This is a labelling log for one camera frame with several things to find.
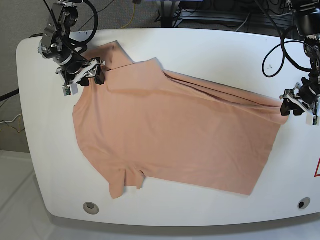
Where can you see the peach pink T-shirt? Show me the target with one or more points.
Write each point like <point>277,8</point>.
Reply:
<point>145,121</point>

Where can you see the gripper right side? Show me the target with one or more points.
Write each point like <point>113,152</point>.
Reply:
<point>74,66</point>

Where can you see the red warning triangle sticker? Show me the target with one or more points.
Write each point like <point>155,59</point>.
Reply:
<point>317,172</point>

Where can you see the aluminium frame rail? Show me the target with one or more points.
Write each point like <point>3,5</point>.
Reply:
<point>235,21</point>

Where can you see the black metal table leg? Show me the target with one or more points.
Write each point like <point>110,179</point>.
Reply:
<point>166,9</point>

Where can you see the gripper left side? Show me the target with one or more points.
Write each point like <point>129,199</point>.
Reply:
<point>309,93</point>

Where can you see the left table cable grommet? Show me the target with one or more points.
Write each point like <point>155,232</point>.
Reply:
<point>91,208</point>

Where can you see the table cable grommet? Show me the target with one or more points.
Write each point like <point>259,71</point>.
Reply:
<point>91,208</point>
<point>304,203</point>

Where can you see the right table cable grommet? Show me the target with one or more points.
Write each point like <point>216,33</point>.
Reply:
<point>304,203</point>

